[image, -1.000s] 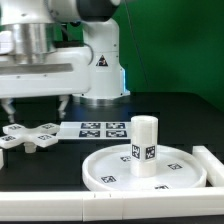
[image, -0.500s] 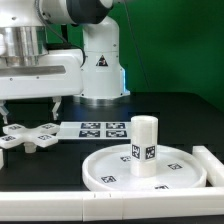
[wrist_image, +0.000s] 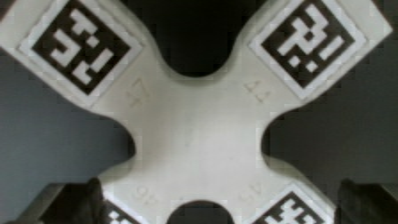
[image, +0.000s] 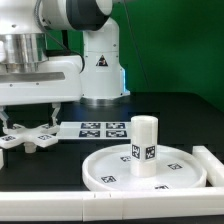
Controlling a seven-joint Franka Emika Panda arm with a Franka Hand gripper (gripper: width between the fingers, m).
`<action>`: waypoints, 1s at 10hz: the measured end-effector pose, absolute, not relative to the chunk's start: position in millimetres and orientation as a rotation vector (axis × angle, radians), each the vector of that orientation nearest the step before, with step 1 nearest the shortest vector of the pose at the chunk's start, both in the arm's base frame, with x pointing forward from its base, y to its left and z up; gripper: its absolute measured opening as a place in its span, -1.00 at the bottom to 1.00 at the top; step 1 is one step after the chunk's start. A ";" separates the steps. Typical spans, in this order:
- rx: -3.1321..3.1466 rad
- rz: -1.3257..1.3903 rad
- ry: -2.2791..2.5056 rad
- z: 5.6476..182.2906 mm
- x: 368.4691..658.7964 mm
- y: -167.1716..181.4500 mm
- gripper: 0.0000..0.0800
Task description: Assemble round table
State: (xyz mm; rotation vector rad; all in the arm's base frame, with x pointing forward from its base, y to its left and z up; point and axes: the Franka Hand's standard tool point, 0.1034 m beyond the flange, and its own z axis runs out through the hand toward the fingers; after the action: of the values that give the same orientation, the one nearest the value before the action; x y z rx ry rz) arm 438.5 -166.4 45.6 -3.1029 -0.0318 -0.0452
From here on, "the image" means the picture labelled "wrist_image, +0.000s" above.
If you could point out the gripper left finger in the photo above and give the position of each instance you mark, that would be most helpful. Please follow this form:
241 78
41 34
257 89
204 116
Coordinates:
67 204

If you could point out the white cross-shaped table base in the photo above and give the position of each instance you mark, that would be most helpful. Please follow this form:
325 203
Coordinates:
195 117

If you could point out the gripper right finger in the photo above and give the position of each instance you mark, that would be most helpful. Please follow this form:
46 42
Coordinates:
366 203

